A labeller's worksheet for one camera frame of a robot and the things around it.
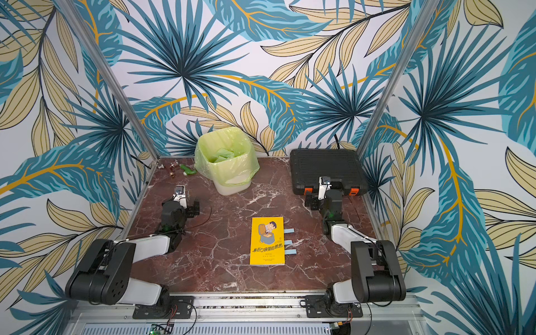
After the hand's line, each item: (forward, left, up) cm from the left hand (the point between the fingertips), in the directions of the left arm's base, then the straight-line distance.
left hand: (184, 198), depth 91 cm
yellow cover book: (-15, -37, -9) cm, 40 cm away
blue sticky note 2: (-15, -45, -8) cm, 49 cm away
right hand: (+4, -59, +3) cm, 59 cm away
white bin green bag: (+23, -15, +3) cm, 28 cm away
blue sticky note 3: (-19, -46, -8) cm, 51 cm away
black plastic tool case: (+24, -75, -3) cm, 79 cm away
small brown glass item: (+24, +16, -9) cm, 30 cm away
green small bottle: (+22, +7, -7) cm, 24 cm away
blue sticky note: (-10, -46, -8) cm, 48 cm away
